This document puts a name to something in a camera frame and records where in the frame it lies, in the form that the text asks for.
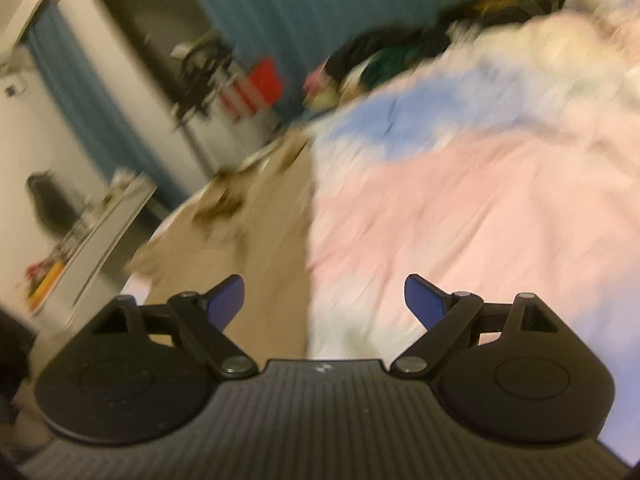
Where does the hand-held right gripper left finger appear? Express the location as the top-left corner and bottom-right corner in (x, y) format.
(92, 275), (258, 378)

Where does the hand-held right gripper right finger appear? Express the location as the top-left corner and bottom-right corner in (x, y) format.
(390, 274), (561, 378)

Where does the khaki printed garment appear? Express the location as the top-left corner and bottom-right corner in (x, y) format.
(127, 132), (321, 356)

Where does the pile of mixed clothes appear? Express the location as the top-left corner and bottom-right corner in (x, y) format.
(302, 25), (451, 111)

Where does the bed with pastel sheet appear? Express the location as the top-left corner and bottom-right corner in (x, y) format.
(125, 0), (640, 461)

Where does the white dressing table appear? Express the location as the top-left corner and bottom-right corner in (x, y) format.
(27, 172), (161, 316)

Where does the orange tray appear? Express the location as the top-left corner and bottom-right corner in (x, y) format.
(27, 259), (67, 314)

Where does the wavy vanity mirror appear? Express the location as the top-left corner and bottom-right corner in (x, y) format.
(26, 170), (81, 241)

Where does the red bag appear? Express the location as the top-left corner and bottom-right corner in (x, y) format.
(217, 57), (286, 121)

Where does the garment steamer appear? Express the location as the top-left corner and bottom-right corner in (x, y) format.
(170, 30), (241, 126)

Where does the narrow blue curtain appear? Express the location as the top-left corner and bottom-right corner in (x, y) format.
(25, 2), (186, 206)

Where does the dark window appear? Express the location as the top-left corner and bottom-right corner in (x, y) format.
(90, 0), (236, 106)

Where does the wide blue curtain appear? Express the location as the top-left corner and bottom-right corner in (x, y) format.
(170, 0), (506, 76)

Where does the white air conditioner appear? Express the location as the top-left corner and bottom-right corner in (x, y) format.
(0, 0), (88, 58)

